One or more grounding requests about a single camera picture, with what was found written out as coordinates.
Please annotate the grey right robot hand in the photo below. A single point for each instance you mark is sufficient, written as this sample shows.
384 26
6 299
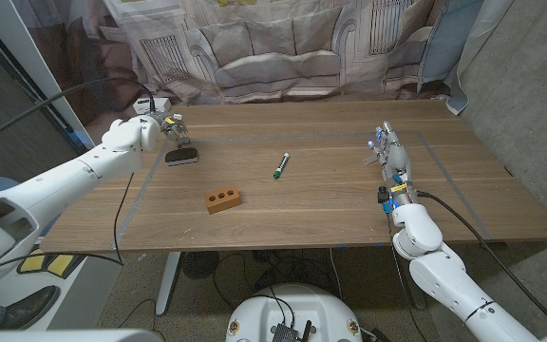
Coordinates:
394 159

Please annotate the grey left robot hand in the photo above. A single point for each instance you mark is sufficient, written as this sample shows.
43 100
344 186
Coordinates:
175 126

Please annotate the grey paper clamp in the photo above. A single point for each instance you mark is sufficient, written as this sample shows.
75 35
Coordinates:
184 142

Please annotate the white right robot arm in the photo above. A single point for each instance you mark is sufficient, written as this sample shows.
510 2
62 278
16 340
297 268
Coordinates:
444 280

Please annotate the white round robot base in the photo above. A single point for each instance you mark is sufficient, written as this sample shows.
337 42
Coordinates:
295 309

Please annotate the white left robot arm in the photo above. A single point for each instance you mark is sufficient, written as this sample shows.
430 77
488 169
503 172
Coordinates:
64 185

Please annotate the orange block with three holes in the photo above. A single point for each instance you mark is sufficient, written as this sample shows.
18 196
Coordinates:
223 200

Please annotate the green marker pen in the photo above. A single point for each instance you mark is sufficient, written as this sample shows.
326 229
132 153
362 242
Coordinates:
281 166

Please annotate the small clear tape piece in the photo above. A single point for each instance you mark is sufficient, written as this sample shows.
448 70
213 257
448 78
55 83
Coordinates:
371 159

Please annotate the white power strip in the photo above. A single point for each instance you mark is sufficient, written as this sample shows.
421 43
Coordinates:
159 103

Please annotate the black felt eraser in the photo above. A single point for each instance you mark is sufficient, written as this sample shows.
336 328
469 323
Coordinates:
182 157

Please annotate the grey tape rectangle outline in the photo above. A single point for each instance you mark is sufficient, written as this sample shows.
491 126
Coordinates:
302 138

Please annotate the printed sofa backdrop curtain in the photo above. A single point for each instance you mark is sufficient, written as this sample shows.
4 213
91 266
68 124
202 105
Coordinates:
278 47

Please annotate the round black floor fan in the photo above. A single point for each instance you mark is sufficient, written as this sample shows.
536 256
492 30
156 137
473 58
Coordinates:
200 264

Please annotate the white upright panel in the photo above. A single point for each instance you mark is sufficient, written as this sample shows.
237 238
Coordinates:
36 62

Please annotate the white table leg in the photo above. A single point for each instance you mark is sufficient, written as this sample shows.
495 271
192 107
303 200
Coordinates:
168 280

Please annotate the white floor platform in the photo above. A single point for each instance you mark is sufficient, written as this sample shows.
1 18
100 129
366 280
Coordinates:
93 299

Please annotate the black electronics module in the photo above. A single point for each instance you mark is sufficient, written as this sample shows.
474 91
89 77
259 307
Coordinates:
285 332

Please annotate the person leg with dark shoe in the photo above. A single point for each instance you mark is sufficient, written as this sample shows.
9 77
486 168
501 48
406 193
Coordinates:
31 308

